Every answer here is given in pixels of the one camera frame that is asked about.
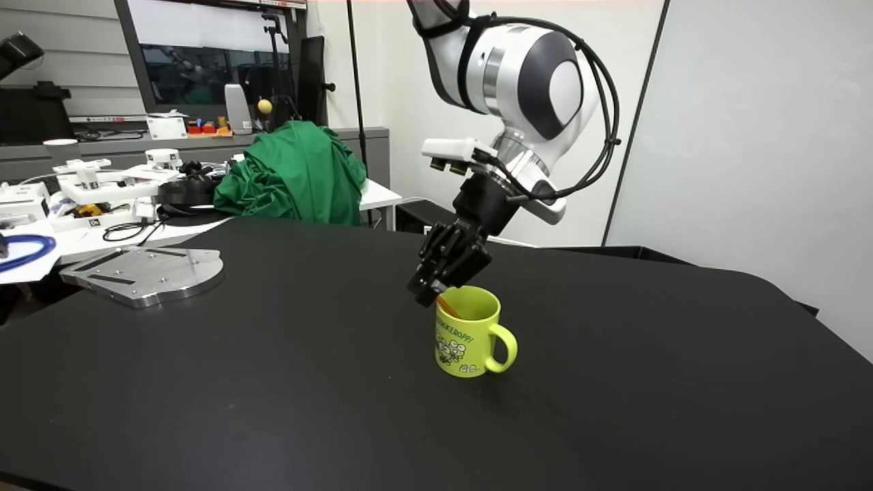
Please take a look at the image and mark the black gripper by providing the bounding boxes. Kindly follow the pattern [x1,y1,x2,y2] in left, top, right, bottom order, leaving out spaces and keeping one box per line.
[407,172,526,309]

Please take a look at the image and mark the yellow-green mug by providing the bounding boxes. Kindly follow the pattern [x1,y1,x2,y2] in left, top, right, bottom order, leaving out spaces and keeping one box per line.
[430,285,522,383]

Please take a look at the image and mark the green cloth pile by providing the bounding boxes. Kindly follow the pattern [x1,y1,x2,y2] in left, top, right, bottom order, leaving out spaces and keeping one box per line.
[213,117,372,229]

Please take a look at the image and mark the thin black pole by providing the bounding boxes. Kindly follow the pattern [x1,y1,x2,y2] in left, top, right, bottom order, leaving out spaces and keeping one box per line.
[344,0,367,172]

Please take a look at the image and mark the black upright speaker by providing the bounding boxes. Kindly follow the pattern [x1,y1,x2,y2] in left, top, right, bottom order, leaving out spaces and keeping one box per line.
[295,37,332,127]

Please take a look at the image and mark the white upright speaker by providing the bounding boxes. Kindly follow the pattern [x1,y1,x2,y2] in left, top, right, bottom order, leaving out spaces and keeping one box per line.
[223,83,254,136]

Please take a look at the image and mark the silver metal mounting plate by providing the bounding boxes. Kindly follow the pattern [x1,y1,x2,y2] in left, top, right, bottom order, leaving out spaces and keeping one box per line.
[56,244,226,311]

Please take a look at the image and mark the large black monitor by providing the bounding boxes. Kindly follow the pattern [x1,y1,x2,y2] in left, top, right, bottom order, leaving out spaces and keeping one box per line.
[112,0,311,120]

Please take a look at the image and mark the small white box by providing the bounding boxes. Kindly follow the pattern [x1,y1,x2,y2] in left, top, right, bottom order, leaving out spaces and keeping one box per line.
[145,109,187,143]

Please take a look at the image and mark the white plastic parts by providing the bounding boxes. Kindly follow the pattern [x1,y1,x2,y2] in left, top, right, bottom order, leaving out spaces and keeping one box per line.
[52,147,186,210]

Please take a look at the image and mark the white side table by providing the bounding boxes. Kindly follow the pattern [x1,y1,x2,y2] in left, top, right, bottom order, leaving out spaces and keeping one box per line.
[0,158,403,286]

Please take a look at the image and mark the black bag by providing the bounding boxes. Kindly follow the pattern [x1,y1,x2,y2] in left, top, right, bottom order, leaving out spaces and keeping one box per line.
[0,30,76,146]

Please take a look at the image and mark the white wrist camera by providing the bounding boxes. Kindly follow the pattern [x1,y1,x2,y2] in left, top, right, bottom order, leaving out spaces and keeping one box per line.
[419,136,486,177]

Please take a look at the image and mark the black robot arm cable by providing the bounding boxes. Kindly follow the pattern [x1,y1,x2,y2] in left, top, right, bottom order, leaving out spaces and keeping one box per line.
[453,12,628,204]

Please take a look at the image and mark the blue cable loop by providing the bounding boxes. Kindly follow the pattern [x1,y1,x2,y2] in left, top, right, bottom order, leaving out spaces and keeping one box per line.
[0,232,59,273]

